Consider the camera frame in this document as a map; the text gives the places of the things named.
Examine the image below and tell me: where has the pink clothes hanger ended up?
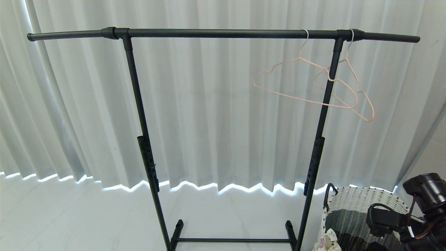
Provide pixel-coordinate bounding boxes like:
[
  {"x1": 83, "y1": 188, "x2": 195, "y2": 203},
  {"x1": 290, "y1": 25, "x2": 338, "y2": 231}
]
[
  {"x1": 253, "y1": 29, "x2": 359, "y2": 109},
  {"x1": 313, "y1": 29, "x2": 375, "y2": 122}
]

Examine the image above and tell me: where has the black clothes rack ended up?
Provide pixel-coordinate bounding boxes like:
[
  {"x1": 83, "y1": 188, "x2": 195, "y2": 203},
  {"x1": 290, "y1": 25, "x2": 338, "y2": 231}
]
[{"x1": 27, "y1": 27, "x2": 421, "y2": 251}]

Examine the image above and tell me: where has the white laundry basket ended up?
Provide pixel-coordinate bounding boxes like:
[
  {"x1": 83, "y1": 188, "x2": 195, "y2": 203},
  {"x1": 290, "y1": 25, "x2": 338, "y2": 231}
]
[{"x1": 321, "y1": 183, "x2": 411, "y2": 251}]

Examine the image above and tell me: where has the white curtain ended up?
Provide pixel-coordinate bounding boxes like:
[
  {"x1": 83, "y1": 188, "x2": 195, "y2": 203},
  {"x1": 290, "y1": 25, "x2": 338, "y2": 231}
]
[{"x1": 0, "y1": 0, "x2": 446, "y2": 197}]

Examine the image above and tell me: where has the cream printed garment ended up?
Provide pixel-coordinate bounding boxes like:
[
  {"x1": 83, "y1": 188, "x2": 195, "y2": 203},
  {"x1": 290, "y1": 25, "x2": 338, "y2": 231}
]
[{"x1": 313, "y1": 228, "x2": 343, "y2": 251}]

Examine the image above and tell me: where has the black cable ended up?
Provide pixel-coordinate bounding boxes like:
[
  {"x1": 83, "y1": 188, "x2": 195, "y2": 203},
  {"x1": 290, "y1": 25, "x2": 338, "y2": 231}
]
[{"x1": 369, "y1": 203, "x2": 398, "y2": 218}]

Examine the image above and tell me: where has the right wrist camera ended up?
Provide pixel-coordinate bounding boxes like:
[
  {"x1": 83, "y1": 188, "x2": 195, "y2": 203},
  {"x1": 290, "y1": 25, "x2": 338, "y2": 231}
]
[{"x1": 366, "y1": 206, "x2": 407, "y2": 238}]

